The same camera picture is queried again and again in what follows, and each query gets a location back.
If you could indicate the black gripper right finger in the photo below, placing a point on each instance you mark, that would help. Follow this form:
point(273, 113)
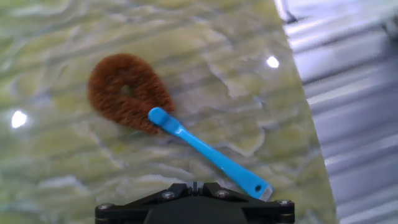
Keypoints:
point(267, 210)

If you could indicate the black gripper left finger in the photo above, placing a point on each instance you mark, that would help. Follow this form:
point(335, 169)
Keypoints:
point(124, 208)

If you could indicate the green marble pattern mat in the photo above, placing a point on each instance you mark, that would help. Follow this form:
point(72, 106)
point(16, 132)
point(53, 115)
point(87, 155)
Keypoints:
point(93, 161)

